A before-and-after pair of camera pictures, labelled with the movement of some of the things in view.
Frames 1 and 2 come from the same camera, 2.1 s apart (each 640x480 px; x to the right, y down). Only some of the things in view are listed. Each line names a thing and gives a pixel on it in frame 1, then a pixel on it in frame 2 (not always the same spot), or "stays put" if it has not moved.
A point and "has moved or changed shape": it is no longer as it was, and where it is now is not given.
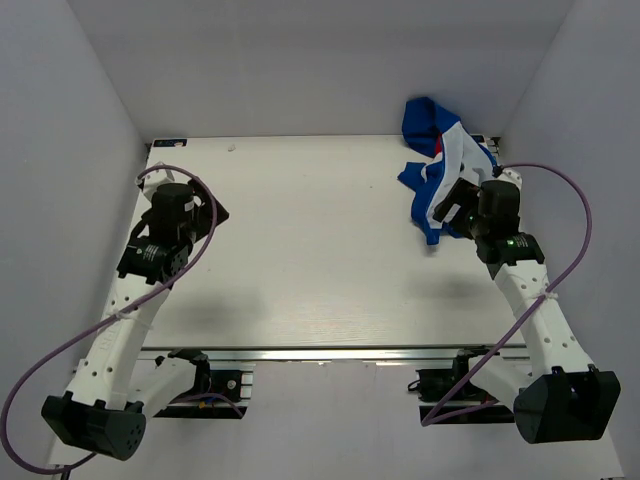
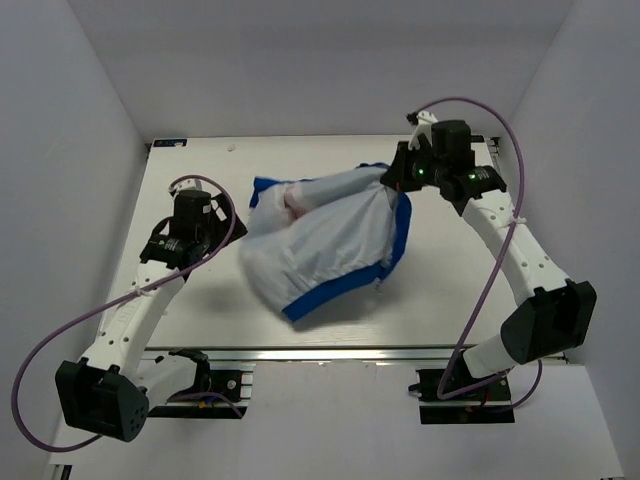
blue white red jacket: [455, 153] has moved or changed shape
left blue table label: [170, 143] stays put
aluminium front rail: [469, 355] stays put
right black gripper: [464, 194] -> [396, 177]
